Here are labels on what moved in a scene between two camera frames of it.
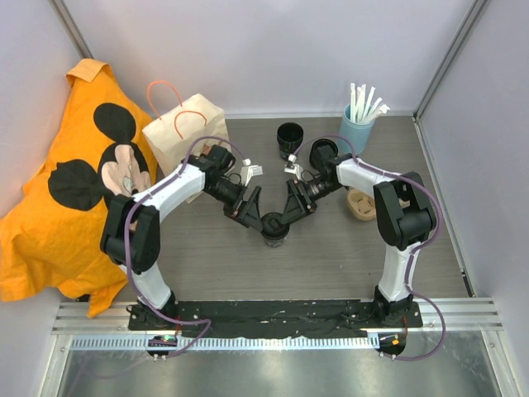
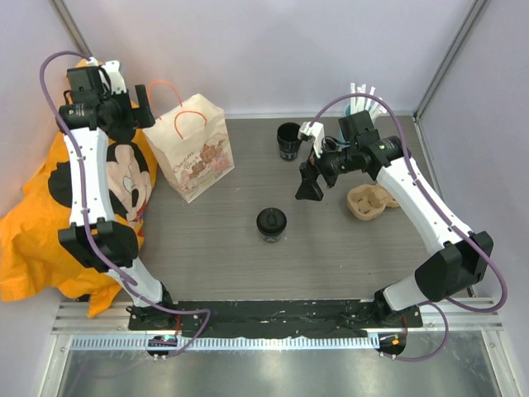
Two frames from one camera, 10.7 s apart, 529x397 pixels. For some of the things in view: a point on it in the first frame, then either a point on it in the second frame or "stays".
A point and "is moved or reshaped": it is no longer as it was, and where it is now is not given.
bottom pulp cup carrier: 361,205 stays
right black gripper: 298,202 → 309,189
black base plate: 274,318 stays
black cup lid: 272,227 is moved or reshaped
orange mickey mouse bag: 50,234 stays
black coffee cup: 289,136 stays
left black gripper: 245,212 → 137,117
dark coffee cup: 276,242 is moved or reshaped
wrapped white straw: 361,102 stays
